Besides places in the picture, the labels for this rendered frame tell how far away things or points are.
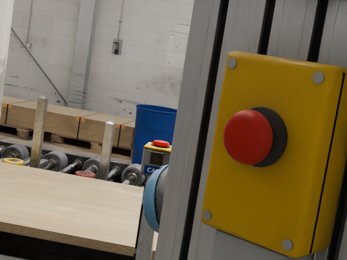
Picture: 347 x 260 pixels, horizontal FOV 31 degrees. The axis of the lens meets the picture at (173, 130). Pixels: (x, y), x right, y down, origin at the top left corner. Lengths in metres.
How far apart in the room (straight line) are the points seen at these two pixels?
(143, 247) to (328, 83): 1.16
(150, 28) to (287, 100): 8.53
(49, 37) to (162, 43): 1.67
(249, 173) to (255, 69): 0.07
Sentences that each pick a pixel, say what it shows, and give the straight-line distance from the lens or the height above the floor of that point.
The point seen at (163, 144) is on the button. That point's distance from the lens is 1.48.
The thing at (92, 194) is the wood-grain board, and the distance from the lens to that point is 2.26.
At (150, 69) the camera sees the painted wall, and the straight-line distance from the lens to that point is 8.94.
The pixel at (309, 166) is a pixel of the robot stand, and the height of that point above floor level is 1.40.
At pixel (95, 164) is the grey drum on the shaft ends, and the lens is 3.10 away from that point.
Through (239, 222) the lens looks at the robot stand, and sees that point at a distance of 0.46.
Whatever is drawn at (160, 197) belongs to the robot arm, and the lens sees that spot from 1.02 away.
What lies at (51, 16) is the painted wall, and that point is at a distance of 9.40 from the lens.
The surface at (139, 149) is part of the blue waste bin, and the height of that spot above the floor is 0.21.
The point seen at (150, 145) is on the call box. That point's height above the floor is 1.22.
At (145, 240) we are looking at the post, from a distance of 1.54.
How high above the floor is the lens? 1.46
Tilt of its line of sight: 8 degrees down
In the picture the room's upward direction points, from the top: 9 degrees clockwise
